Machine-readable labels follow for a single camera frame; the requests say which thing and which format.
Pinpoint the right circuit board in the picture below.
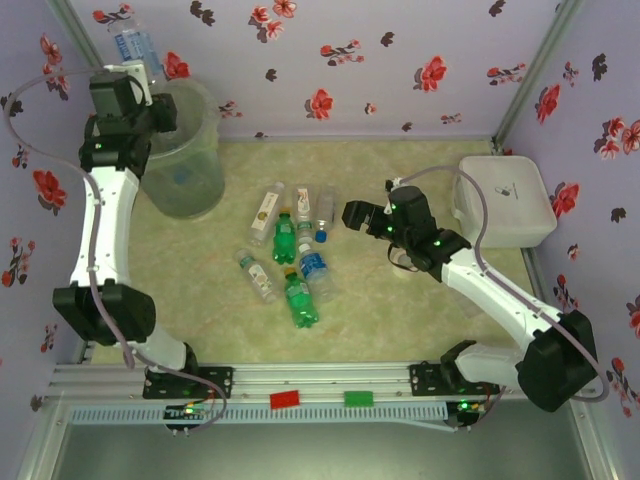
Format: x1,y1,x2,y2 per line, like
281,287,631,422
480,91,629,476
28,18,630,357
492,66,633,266
452,399,489,427

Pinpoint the green bottle yellow cap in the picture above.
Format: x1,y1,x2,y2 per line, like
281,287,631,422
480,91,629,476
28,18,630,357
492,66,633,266
282,267,320,330
271,208,300,265

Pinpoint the left circuit board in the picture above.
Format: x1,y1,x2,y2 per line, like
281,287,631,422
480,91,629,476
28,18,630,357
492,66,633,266
163,401,214,429

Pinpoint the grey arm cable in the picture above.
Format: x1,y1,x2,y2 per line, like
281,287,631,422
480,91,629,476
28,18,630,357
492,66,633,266
4,69,226,434
397,166,611,434

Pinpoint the grey metal sheet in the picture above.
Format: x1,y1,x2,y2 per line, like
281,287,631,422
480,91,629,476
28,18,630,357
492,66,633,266
47,422,594,480

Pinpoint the clear bottle yellow white label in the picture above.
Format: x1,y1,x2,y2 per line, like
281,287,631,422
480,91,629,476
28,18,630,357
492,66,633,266
248,180,286,249

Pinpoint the white slotted cable duct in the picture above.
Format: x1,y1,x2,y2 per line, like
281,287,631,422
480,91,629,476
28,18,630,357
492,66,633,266
67,403,449,425

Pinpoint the translucent green plastic bin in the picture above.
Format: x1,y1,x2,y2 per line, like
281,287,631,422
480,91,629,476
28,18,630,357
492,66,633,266
134,79,227,221

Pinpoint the white tape roll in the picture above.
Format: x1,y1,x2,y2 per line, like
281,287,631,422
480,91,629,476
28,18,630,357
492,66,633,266
392,249,419,277

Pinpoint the clear bottle blue cap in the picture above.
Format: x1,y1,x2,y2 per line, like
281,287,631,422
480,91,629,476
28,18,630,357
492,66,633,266
314,187,337,244

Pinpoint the clear bottle green cap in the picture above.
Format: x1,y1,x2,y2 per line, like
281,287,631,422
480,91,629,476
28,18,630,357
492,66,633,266
234,248,279,305

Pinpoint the blue label bottle white cap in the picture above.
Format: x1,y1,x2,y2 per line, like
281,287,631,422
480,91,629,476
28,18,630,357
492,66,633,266
298,243,337,304

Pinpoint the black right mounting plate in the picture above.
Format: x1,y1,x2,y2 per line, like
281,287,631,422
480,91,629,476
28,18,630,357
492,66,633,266
408,362,501,399

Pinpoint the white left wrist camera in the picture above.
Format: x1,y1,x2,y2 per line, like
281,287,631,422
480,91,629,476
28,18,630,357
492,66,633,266
102,59,153,107

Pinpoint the white plastic lidded box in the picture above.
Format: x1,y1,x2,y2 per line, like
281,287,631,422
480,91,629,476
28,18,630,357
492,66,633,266
452,155,560,250

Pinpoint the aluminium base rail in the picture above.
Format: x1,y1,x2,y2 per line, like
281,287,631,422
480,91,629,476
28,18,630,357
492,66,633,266
49,362,599,401

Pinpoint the thin plastic bin liner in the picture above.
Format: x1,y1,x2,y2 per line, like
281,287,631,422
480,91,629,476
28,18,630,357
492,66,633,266
149,79,221,166

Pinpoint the aluminium corner post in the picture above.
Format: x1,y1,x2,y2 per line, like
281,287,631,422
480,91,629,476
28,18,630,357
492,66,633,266
492,0,586,151
47,0,121,99

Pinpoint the red plastic block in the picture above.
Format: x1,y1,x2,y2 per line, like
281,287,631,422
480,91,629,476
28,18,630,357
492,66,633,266
269,389,301,410

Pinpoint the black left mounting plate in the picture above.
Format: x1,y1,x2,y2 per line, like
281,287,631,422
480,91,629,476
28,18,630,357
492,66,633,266
142,364,235,400

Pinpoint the circuit board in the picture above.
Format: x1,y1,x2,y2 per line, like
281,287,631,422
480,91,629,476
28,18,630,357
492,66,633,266
163,401,214,429
452,399,489,427

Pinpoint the black mounting plate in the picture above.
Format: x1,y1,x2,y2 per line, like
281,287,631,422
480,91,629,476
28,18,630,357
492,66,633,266
142,364,235,400
408,362,501,399

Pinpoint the grey left arm cable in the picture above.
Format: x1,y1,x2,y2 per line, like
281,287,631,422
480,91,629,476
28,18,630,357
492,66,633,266
4,69,226,434

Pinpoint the grey right arm cable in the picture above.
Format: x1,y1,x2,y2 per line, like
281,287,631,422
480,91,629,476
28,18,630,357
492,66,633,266
397,166,611,434

